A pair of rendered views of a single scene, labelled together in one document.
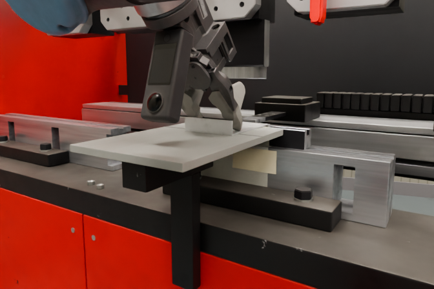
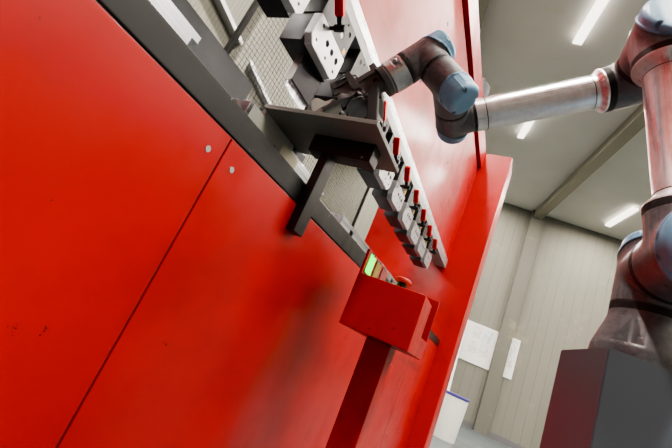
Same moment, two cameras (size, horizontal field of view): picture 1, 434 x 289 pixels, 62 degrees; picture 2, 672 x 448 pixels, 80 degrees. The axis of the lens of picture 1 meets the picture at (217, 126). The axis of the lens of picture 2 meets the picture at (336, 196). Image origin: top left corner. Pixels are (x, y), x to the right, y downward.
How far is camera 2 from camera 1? 1.07 m
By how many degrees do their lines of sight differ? 96
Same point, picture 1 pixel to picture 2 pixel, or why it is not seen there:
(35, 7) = (463, 104)
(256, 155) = (290, 157)
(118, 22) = not seen: outside the picture
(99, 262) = (222, 199)
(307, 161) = (304, 174)
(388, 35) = not seen: hidden behind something
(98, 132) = (182, 24)
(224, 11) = (326, 64)
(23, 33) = not seen: outside the picture
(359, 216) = not seen: hidden behind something
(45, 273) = (96, 190)
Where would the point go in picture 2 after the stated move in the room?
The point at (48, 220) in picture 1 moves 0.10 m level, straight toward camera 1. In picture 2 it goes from (168, 113) to (237, 156)
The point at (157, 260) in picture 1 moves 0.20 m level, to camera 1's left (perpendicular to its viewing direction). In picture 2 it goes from (278, 210) to (283, 179)
